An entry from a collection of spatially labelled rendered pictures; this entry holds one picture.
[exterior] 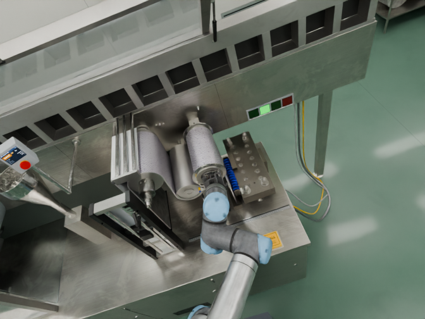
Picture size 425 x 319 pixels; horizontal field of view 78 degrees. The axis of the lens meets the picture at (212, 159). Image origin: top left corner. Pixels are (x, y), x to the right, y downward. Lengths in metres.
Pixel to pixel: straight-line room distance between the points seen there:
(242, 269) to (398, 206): 1.91
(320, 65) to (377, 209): 1.41
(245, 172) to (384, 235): 1.34
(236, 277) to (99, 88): 0.89
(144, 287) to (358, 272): 1.48
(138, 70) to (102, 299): 1.10
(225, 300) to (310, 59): 1.06
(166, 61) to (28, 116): 0.62
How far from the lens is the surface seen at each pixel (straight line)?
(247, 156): 1.42
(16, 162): 1.07
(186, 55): 1.14
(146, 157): 1.11
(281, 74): 1.33
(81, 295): 1.65
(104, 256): 1.64
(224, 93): 1.27
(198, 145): 1.16
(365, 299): 2.22
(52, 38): 0.68
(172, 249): 1.41
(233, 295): 0.73
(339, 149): 2.73
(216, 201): 0.76
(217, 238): 0.82
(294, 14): 1.22
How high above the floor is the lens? 2.15
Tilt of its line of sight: 50 degrees down
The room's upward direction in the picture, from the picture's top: 25 degrees counter-clockwise
